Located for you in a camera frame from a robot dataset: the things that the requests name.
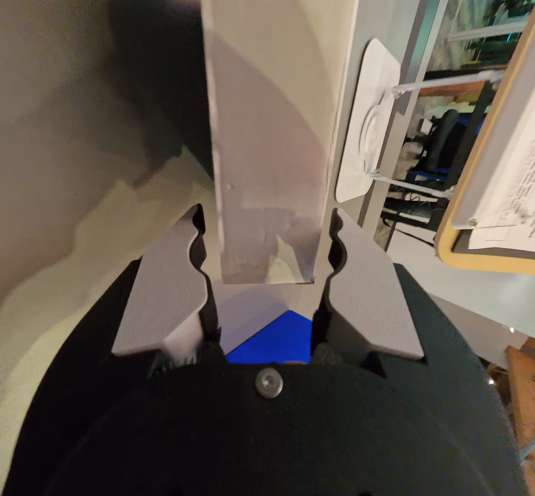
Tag blue plastic bin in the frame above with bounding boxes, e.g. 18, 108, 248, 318
226, 310, 313, 365

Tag clear acrylic stand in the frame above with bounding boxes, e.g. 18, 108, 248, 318
359, 70, 506, 200

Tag wood-edged display board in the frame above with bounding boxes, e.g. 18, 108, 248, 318
435, 9, 535, 275

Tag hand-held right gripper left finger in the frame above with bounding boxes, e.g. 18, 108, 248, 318
112, 203, 221, 357

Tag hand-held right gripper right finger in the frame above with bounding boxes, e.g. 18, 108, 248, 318
312, 208, 427, 365

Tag white cardboard box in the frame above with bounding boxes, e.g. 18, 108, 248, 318
198, 0, 365, 354

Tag printed paper sheet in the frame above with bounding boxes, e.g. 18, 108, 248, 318
468, 141, 535, 251

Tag black office chair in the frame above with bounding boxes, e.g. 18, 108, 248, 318
420, 109, 466, 171

